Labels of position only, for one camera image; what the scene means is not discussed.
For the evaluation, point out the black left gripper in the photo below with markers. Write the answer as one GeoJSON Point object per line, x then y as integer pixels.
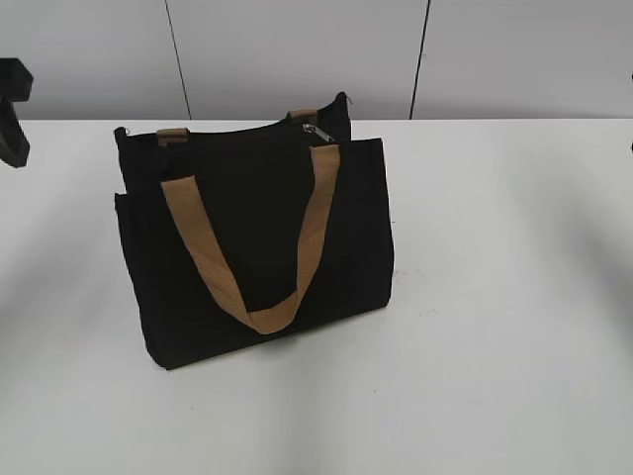
{"type": "Point", "coordinates": [16, 86]}

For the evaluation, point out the silver zipper pull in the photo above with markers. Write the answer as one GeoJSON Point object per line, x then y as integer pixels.
{"type": "Point", "coordinates": [314, 130]}

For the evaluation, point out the black canvas tote bag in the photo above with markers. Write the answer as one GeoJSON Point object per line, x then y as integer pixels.
{"type": "Point", "coordinates": [234, 239]}

